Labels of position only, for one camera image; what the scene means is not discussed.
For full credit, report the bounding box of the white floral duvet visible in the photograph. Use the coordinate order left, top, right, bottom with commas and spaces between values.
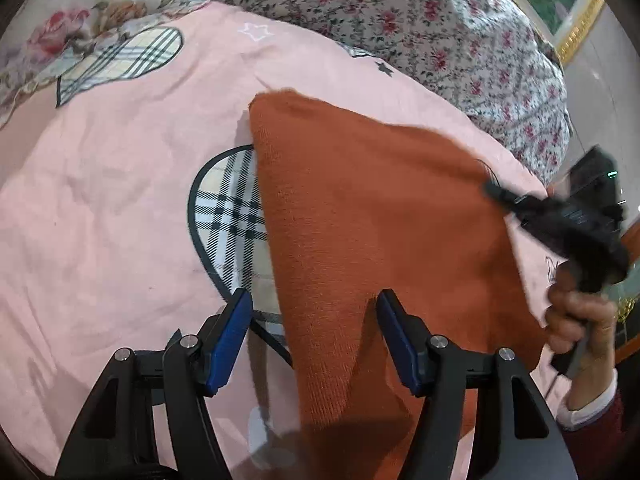
165, 0, 573, 186

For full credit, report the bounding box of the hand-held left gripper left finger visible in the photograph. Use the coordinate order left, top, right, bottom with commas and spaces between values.
54, 287, 253, 480

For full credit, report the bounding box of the pink printed bed sheet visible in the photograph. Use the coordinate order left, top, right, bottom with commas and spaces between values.
0, 0, 576, 476

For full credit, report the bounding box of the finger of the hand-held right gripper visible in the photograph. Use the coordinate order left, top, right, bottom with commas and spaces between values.
482, 180, 526, 217

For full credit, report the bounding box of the person's right forearm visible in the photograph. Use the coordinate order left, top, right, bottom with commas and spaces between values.
556, 370, 628, 480

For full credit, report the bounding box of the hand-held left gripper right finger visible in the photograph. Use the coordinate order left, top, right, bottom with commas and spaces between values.
376, 288, 578, 480

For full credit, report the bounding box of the gold picture frame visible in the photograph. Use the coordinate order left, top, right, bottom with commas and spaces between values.
470, 0, 606, 66

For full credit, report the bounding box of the person's right hand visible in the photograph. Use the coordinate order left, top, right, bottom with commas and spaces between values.
544, 260, 619, 392

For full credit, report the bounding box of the cream rose print pillow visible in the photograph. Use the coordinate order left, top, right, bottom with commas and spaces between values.
0, 0, 211, 128

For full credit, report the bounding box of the orange knit sweater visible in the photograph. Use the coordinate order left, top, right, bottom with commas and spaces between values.
248, 89, 553, 480

